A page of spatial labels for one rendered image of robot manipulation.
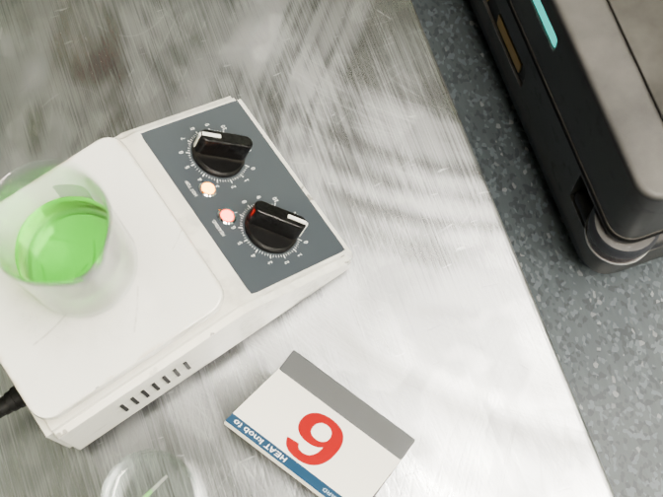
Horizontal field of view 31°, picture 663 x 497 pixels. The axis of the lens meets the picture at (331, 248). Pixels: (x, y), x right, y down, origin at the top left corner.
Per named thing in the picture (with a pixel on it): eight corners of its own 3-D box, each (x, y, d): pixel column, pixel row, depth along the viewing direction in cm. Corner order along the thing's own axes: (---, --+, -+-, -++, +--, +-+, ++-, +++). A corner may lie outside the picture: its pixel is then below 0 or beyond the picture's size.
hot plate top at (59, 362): (116, 133, 68) (113, 127, 67) (233, 303, 65) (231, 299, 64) (-67, 250, 67) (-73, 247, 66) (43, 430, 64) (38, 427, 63)
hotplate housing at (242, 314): (240, 106, 77) (225, 52, 69) (357, 269, 74) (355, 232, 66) (-62, 301, 74) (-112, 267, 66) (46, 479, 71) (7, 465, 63)
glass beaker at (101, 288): (4, 260, 66) (-48, 214, 58) (97, 188, 67) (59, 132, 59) (80, 357, 64) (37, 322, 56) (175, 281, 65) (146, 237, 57)
